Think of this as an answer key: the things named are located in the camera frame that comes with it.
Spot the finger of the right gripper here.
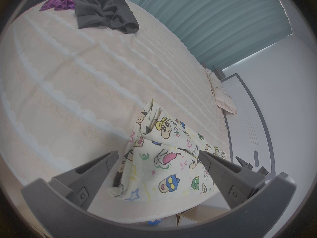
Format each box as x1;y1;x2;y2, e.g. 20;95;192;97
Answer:
235;156;249;169

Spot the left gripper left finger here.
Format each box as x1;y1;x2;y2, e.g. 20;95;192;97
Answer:
51;151;119;210

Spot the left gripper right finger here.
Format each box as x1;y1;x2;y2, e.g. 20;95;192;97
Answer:
198;150;266;210

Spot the white printed pyjama top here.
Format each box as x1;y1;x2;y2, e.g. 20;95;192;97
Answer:
107;99;227;203

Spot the bed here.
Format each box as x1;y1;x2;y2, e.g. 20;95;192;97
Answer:
0;0;276;225

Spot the pile of clothes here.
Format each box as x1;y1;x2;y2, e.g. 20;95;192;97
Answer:
40;0;140;34

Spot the cream pillow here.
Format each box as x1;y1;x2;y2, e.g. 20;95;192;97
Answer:
206;68;238;115

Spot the blue-green curtain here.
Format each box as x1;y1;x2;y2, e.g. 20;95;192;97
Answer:
134;0;294;70

